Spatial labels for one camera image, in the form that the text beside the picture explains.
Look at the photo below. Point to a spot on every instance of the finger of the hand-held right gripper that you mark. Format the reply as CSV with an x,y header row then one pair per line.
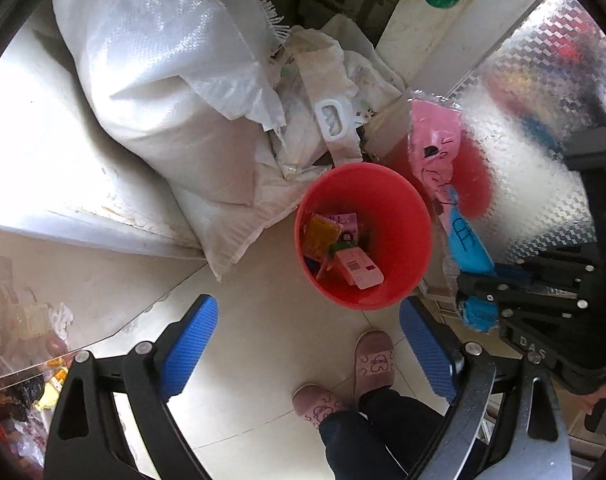
x,y
508,295
558,264

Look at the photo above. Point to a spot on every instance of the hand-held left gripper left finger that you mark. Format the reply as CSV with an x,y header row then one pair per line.
x,y
188,345

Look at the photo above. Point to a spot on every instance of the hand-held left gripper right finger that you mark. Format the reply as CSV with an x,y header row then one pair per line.
x,y
428,355

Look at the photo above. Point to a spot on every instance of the blue pink plastic packet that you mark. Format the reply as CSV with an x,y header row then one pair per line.
x,y
465,245

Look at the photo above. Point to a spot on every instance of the white medicine carton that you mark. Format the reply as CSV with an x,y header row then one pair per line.
x,y
360,270

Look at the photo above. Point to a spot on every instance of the red plastic bucket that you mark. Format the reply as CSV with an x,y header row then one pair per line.
x,y
383,200

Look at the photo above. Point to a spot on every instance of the dark trousers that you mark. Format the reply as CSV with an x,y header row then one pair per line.
x,y
383,435

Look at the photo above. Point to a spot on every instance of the patterned stainless steel door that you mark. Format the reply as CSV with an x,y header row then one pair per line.
x,y
533,160

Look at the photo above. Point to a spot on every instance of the beige woven sack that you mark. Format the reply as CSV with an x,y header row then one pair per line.
x,y
223,220

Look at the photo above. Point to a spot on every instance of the pink white small carton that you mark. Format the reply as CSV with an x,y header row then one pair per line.
x,y
345,222

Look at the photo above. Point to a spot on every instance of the yellow snack packet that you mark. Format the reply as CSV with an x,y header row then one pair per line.
x,y
320,235

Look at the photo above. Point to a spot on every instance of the clutter of colourful packets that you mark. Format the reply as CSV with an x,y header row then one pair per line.
x,y
28,400

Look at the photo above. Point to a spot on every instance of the white woven sack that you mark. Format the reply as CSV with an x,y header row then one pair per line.
x,y
158,60

